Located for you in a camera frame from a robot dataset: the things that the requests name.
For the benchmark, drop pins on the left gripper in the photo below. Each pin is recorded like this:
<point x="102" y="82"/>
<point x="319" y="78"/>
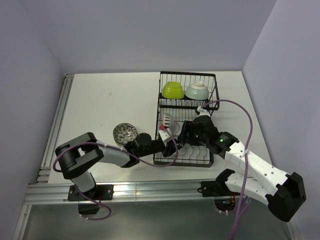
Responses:
<point x="169" y="148"/>

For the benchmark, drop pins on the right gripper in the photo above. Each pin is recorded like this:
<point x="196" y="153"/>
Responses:
<point x="189" y="127"/>

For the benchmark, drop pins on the white bowl with striped outside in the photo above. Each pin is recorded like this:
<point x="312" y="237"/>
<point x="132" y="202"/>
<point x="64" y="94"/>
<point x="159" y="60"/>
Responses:
<point x="167" y="120"/>

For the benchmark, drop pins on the leaf patterned bowl stack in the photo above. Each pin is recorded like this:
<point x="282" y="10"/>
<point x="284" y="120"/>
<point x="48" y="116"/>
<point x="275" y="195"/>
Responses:
<point x="124" y="133"/>

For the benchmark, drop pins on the teal dashed ceramic bowl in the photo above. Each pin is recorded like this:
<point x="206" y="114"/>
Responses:
<point x="197" y="91"/>

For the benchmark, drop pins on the green square bowl white inside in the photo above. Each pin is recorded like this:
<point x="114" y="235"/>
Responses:
<point x="173" y="90"/>

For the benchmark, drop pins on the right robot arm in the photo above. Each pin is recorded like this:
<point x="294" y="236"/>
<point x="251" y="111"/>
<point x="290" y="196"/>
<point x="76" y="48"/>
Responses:
<point x="281" y="192"/>

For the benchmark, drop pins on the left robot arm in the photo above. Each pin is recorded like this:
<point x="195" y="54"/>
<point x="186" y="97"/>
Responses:
<point x="75" y="157"/>

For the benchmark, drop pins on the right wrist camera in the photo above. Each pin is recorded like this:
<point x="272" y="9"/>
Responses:
<point x="200" y="111"/>

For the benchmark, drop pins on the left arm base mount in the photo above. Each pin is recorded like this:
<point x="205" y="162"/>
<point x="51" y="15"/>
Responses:
<point x="90" y="202"/>

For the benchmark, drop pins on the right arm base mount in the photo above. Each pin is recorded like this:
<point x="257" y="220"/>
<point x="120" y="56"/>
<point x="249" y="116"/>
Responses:
<point x="224" y="199"/>

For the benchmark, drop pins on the aluminium frame rail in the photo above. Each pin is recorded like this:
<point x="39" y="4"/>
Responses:
<point x="148" y="202"/>

